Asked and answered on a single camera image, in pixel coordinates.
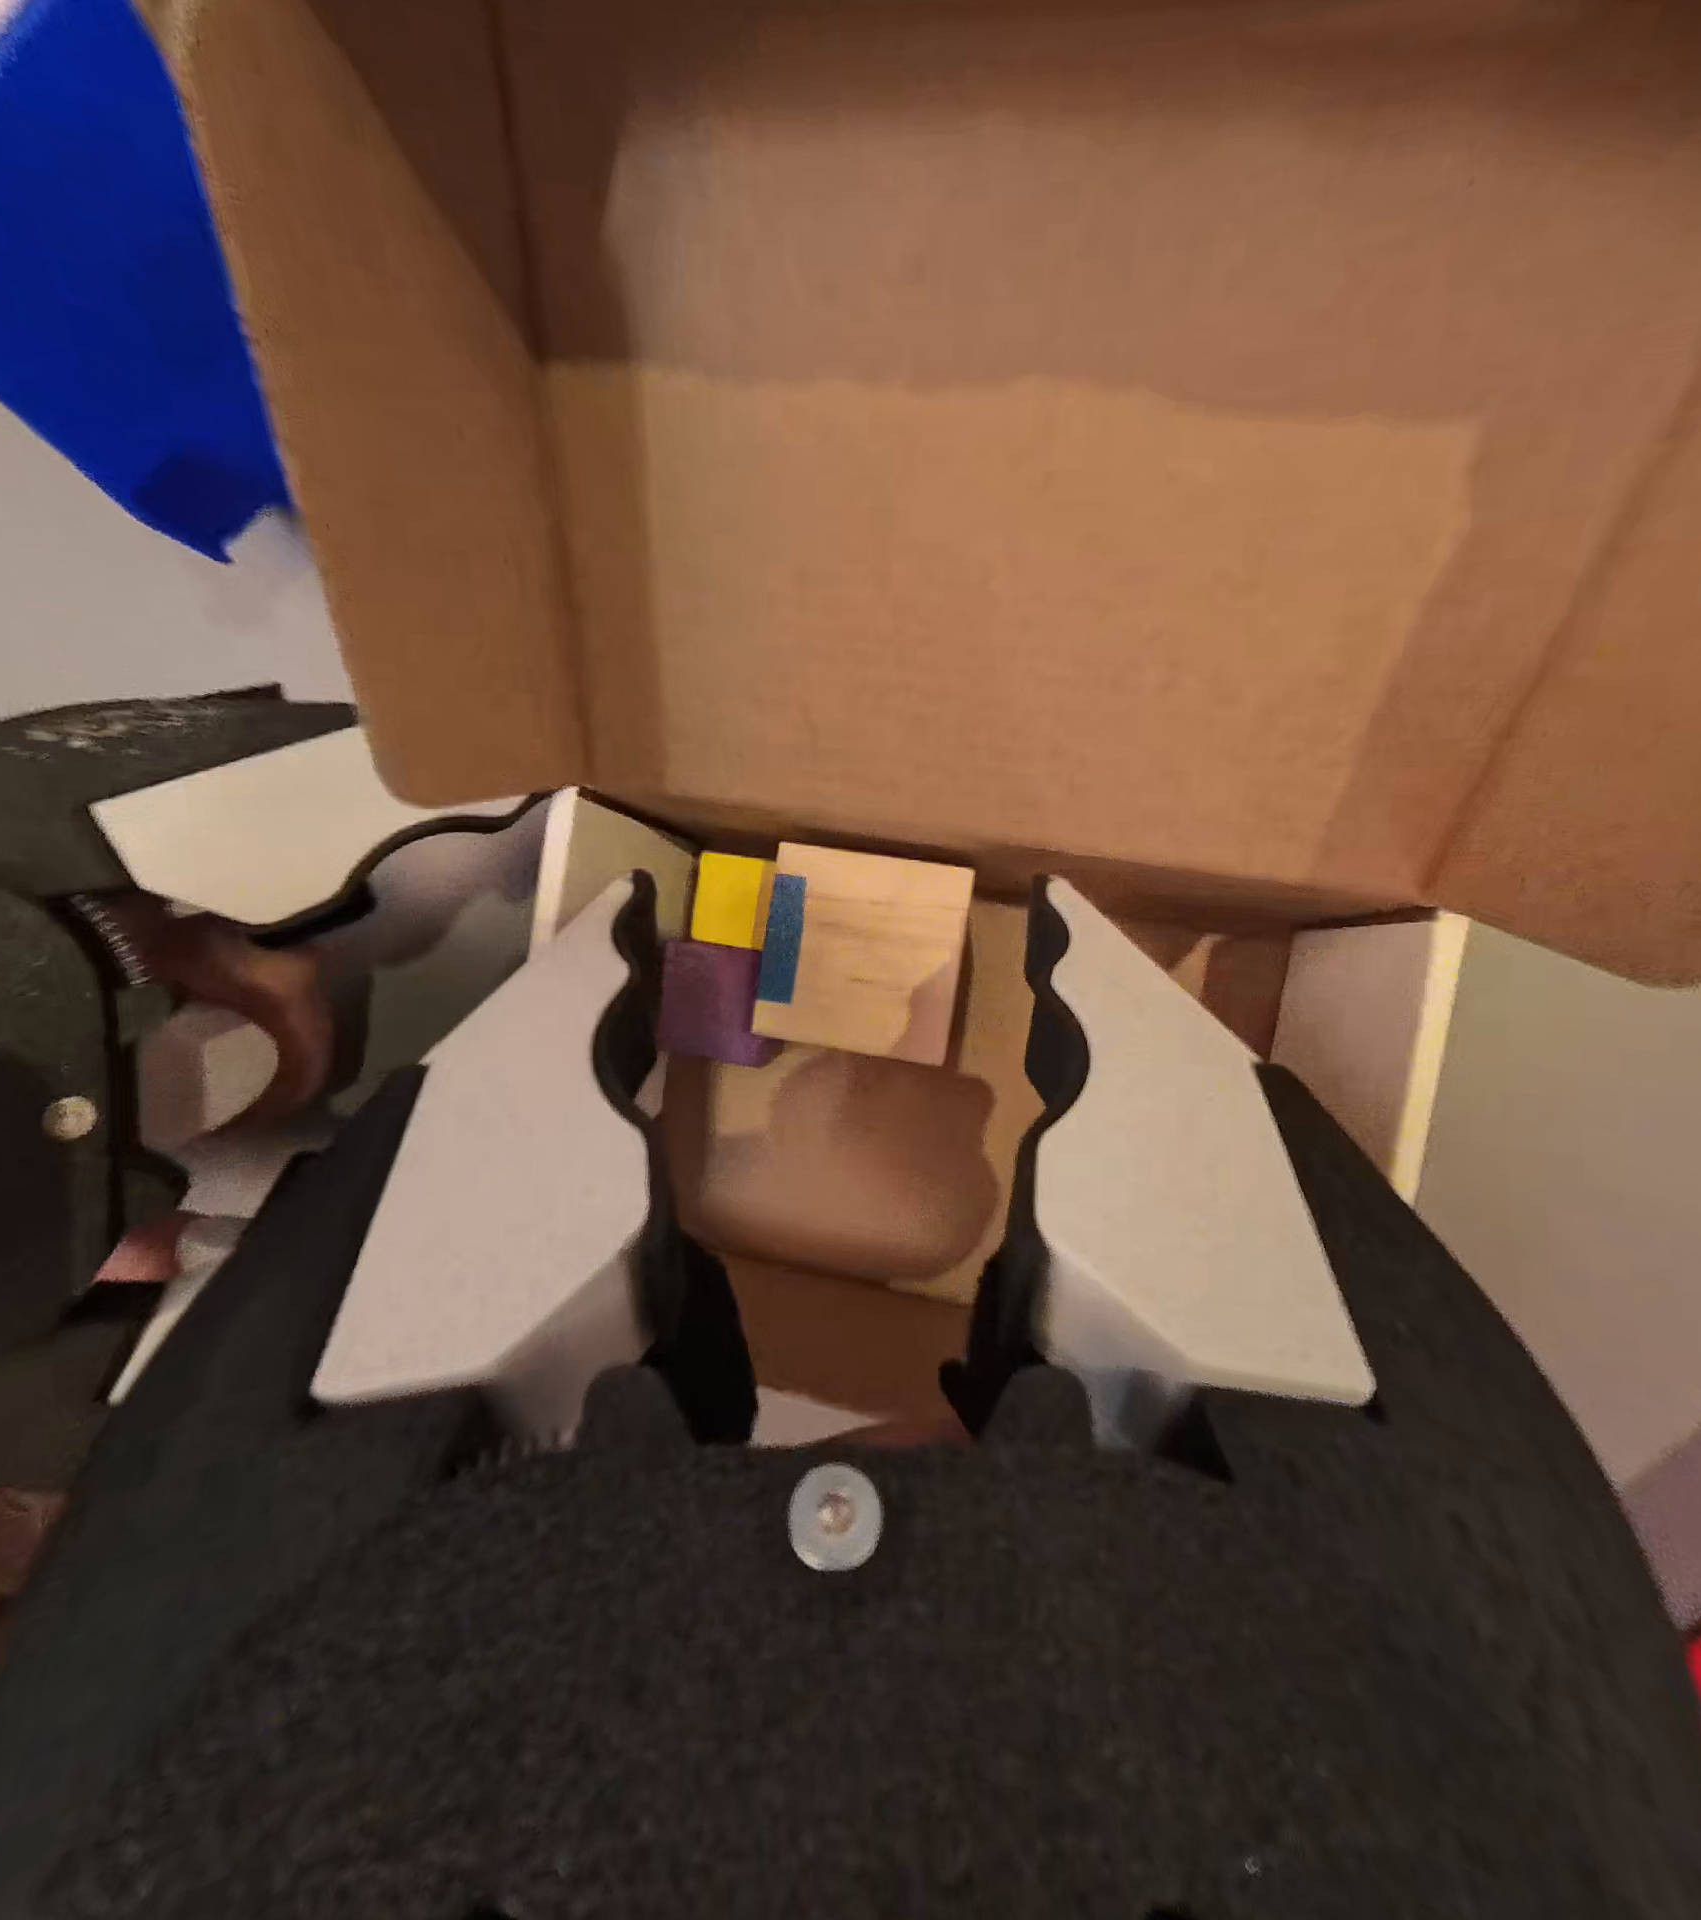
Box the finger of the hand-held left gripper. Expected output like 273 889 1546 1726
137 829 545 1188
88 727 552 955

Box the purple cube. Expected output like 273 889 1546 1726
658 936 784 1070

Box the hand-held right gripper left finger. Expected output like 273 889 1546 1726
310 872 762 1450

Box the wooden block with blue band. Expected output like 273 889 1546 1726
752 843 976 1070

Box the yellow cube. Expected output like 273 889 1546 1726
693 853 776 951

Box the blue plastic bin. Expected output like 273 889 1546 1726
0 0 296 564

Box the person's left hand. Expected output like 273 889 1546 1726
115 900 338 1121

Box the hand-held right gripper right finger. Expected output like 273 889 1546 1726
941 876 1378 1450

